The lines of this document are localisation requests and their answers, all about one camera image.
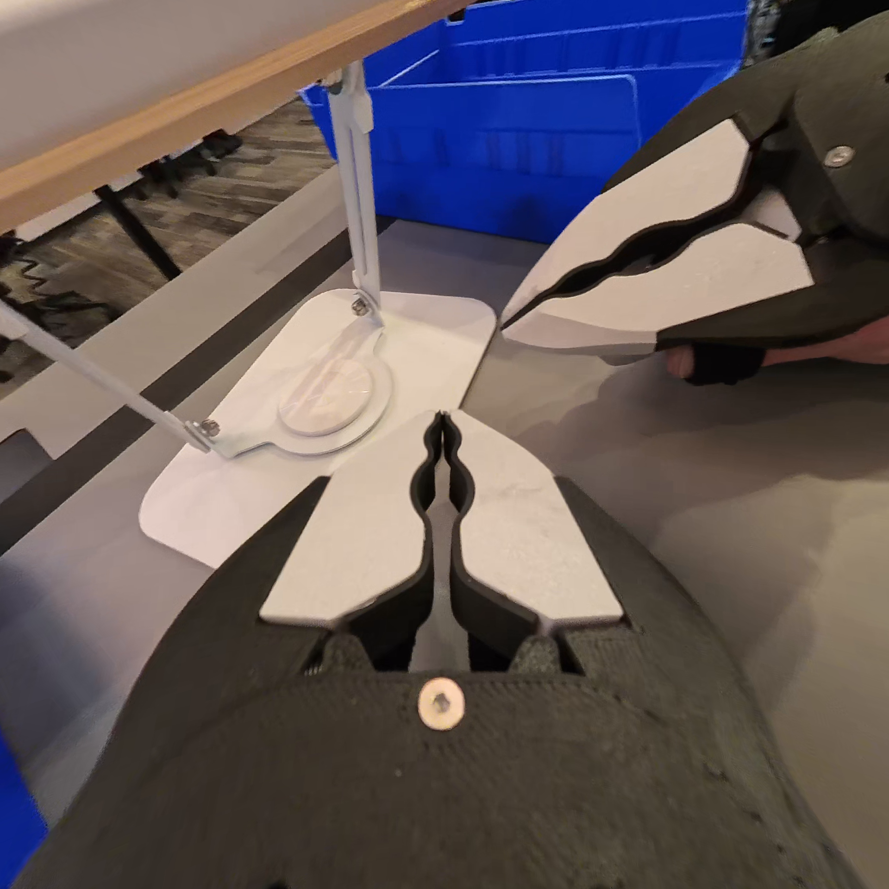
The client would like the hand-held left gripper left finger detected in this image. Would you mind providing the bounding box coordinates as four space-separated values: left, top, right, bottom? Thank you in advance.
258 410 445 671

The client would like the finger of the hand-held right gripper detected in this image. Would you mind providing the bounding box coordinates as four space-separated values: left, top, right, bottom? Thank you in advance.
500 118 804 329
500 222 815 367

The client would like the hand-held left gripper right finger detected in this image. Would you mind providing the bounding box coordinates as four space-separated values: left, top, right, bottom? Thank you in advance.
444 410 625 673

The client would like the blue plastic bin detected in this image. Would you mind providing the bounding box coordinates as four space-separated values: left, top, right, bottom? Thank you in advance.
0 732 50 889
300 0 751 244

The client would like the grey desk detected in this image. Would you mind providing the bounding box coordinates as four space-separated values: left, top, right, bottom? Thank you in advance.
0 163 889 889

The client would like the person's right hand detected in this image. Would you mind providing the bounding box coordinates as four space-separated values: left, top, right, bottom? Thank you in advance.
665 321 889 382

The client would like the white metal stand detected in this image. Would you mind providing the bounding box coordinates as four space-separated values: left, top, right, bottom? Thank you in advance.
0 61 498 570

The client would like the black office chair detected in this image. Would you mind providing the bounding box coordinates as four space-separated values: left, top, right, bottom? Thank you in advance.
135 128 244 183

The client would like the black coiled cable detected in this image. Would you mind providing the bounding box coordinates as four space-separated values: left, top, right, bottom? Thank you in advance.
0 236 84 307

